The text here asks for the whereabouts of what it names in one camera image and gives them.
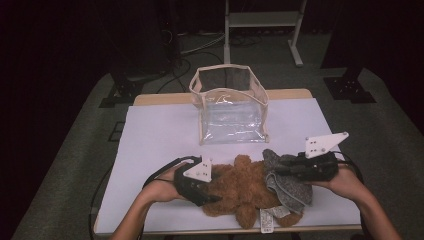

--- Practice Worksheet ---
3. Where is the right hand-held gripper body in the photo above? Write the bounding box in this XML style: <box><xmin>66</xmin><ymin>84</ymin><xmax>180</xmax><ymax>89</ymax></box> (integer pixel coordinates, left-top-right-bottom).
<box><xmin>288</xmin><ymin>131</ymin><xmax>350</xmax><ymax>183</ymax></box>

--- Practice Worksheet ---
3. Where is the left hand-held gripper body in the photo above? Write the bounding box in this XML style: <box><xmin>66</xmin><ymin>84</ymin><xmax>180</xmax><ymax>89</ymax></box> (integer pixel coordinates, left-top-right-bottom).
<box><xmin>173</xmin><ymin>157</ymin><xmax>214</xmax><ymax>207</ymax></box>

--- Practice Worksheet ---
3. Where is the grey knitted bear sweater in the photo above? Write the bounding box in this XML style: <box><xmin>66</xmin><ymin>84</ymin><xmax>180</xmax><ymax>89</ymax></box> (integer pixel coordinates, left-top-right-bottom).
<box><xmin>262</xmin><ymin>148</ymin><xmax>314</xmax><ymax>215</ymax></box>

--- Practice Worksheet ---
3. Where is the brown teddy bear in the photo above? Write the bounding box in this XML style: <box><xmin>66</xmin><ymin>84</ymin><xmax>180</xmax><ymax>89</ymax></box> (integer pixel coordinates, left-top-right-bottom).
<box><xmin>199</xmin><ymin>154</ymin><xmax>304</xmax><ymax>234</ymax></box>

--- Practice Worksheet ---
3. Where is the clear plastic bag beige trim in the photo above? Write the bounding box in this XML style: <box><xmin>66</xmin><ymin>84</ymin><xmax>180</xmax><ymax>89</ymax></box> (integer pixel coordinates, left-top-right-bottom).
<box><xmin>188</xmin><ymin>63</ymin><xmax>270</xmax><ymax>146</ymax></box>

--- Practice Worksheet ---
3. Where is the person's left hand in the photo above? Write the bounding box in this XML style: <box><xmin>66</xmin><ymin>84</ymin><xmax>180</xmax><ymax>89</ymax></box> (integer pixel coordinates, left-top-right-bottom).
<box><xmin>141</xmin><ymin>162</ymin><xmax>188</xmax><ymax>204</ymax></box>

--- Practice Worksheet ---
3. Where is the person's right hand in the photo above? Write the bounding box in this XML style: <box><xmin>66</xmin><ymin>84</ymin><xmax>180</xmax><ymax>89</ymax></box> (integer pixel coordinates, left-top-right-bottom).
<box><xmin>304</xmin><ymin>163</ymin><xmax>368</xmax><ymax>201</ymax></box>

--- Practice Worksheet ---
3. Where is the wooden table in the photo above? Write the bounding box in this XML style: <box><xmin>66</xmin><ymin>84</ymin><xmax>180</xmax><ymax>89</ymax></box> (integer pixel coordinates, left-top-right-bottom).
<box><xmin>93</xmin><ymin>88</ymin><xmax>364</xmax><ymax>237</ymax></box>

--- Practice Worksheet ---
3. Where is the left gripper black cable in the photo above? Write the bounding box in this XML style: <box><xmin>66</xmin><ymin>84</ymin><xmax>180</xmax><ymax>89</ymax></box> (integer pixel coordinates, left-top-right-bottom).
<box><xmin>88</xmin><ymin>155</ymin><xmax>203</xmax><ymax>234</ymax></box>

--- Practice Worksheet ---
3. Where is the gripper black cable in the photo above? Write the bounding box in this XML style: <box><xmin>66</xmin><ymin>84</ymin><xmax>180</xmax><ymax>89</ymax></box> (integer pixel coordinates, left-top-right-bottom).
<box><xmin>88</xmin><ymin>155</ymin><xmax>203</xmax><ymax>234</ymax></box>
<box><xmin>333</xmin><ymin>151</ymin><xmax>365</xmax><ymax>188</ymax></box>

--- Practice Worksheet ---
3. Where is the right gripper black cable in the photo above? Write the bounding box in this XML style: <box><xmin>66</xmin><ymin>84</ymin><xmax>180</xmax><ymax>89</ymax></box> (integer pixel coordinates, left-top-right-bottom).
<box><xmin>333</xmin><ymin>151</ymin><xmax>365</xmax><ymax>188</ymax></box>

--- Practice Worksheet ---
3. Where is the black stand base plate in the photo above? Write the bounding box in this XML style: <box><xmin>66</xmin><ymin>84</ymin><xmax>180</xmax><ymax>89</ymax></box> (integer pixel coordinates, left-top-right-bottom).
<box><xmin>323</xmin><ymin>66</ymin><xmax>378</xmax><ymax>104</ymax></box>
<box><xmin>98</xmin><ymin>73</ymin><xmax>145</xmax><ymax>109</ymax></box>

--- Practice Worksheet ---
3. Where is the floor cables bundle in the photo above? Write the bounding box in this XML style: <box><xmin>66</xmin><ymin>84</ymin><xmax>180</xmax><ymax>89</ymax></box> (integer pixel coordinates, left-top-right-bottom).
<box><xmin>156</xmin><ymin>29</ymin><xmax>228</xmax><ymax>94</ymax></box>

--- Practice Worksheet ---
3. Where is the white metal stand frame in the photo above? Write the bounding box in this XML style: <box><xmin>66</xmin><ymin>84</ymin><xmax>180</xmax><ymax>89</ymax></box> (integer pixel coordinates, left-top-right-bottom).
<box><xmin>223</xmin><ymin>0</ymin><xmax>308</xmax><ymax>68</ymax></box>

